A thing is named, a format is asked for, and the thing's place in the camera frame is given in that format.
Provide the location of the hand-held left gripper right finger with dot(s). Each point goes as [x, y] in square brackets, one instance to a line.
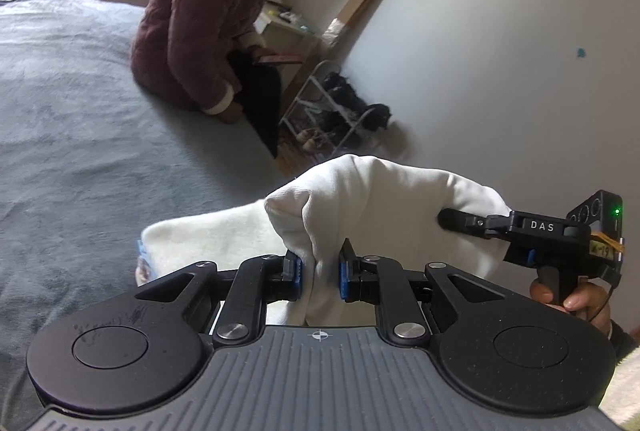
[344, 281]

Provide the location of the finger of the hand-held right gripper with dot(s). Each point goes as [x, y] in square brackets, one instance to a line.
[465, 221]

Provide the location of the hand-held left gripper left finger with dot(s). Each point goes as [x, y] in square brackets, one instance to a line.
[296, 276]

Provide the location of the white bear print sweatshirt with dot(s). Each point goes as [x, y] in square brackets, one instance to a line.
[375, 196]

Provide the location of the person's right hand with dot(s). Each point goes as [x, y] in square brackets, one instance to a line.
[595, 303]

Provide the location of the cream fleece cloth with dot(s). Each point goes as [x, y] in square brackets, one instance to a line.
[210, 236]

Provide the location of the pink shoe pair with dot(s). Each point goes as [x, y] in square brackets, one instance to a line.
[311, 141]

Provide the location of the black shoe pair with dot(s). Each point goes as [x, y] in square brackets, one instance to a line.
[377, 116]
[337, 84]

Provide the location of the patterned knit cloth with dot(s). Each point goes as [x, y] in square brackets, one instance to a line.
[143, 272]

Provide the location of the light blue cloth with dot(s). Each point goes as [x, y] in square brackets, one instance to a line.
[140, 249]

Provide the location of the white metal shoe rack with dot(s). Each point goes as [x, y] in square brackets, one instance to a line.
[300, 103]

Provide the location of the red phone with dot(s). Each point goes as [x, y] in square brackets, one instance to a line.
[277, 59]

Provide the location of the clear plastic wrap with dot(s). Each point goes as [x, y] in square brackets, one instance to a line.
[334, 36]

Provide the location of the small bedside table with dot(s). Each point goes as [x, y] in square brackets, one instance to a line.
[285, 31]

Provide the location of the blue wall sticker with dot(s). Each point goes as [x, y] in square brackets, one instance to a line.
[580, 53]

